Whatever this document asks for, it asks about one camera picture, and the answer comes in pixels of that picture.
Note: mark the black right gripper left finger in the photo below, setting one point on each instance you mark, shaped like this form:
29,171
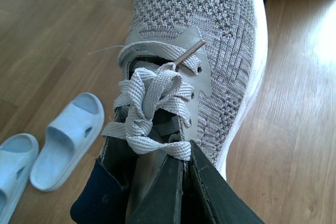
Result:
162,204

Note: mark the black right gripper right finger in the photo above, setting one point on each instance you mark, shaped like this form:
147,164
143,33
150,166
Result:
213,199

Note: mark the grey knit sneaker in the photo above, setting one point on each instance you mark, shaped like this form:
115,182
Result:
192,69

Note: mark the light blue slipper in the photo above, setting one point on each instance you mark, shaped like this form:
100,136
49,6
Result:
18,154
67,139

